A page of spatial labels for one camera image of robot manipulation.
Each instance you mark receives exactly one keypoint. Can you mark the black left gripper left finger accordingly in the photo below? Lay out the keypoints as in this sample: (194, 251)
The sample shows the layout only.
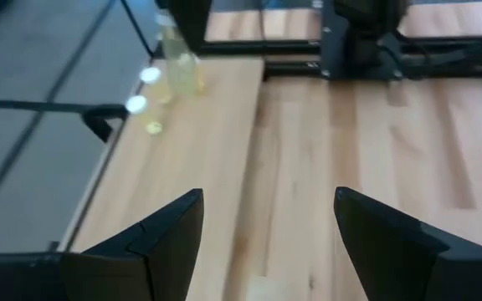
(165, 251)

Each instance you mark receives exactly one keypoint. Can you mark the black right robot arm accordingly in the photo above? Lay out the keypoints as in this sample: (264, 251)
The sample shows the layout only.
(366, 25)

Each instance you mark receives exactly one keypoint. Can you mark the black loop bracket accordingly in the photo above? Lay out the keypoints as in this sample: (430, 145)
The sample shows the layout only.
(101, 119)

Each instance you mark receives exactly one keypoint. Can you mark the yellow medicine bottle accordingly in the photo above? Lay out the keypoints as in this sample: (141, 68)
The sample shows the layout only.
(137, 104)
(150, 75)
(180, 67)

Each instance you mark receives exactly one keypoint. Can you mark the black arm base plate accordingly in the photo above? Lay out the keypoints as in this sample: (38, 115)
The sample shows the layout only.
(329, 50)

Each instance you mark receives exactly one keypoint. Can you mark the black metal rig frame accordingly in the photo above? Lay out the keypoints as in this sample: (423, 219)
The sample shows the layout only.
(291, 69)

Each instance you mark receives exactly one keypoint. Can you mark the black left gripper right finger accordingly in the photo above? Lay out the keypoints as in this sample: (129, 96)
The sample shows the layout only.
(391, 259)

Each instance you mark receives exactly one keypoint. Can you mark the wooden shelf board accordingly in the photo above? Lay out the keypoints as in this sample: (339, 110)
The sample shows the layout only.
(191, 146)

